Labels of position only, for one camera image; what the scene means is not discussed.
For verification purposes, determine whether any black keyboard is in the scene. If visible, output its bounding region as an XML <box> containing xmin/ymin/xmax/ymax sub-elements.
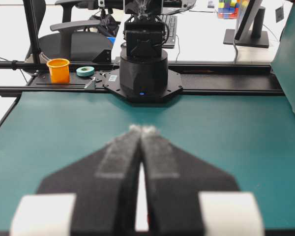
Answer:
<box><xmin>159</xmin><ymin>15</ymin><xmax>177</xmax><ymax>49</ymax></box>

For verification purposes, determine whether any black office chair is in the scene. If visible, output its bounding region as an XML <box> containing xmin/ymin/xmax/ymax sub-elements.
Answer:
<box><xmin>26</xmin><ymin>0</ymin><xmax>122</xmax><ymax>63</ymax></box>

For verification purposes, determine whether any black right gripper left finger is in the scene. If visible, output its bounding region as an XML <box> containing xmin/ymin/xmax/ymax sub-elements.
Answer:
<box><xmin>10</xmin><ymin>125</ymin><xmax>141</xmax><ymax>236</ymax></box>

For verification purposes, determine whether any teal tape roll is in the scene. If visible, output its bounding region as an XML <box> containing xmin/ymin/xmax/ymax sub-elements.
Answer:
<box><xmin>76</xmin><ymin>66</ymin><xmax>95</xmax><ymax>77</ymax></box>

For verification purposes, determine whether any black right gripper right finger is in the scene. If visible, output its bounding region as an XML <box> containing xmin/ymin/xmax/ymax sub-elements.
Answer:
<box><xmin>139</xmin><ymin>125</ymin><xmax>265</xmax><ymax>236</ymax></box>

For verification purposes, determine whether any black vertical frame post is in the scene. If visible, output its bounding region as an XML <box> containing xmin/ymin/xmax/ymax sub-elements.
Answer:
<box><xmin>23</xmin><ymin>0</ymin><xmax>41</xmax><ymax>64</ymax></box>

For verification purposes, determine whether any metal corner bracket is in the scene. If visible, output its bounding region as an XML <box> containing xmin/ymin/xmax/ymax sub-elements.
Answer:
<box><xmin>84</xmin><ymin>77</ymin><xmax>96</xmax><ymax>90</ymax></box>

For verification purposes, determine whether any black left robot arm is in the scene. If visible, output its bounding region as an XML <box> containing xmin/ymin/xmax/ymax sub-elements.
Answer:
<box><xmin>104</xmin><ymin>0</ymin><xmax>183</xmax><ymax>102</ymax></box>

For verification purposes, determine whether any colourful block stack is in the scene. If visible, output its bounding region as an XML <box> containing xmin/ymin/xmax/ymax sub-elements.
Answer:
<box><xmin>217</xmin><ymin>0</ymin><xmax>241</xmax><ymax>19</ymax></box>

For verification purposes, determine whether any black aluminium frame rail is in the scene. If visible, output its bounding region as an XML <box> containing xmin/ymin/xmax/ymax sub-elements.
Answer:
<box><xmin>0</xmin><ymin>61</ymin><xmax>284</xmax><ymax>97</ymax></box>

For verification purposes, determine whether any orange plastic cup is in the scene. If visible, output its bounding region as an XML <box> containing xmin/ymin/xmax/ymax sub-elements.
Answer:
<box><xmin>46</xmin><ymin>59</ymin><xmax>70</xmax><ymax>84</ymax></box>

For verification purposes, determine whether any teal side panel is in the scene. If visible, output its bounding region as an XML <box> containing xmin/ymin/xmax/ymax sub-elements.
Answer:
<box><xmin>271</xmin><ymin>3</ymin><xmax>295</xmax><ymax>114</ymax></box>

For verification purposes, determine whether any black computer monitor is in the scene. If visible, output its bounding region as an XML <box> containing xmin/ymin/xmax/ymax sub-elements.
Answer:
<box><xmin>223</xmin><ymin>0</ymin><xmax>269</xmax><ymax>48</ymax></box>

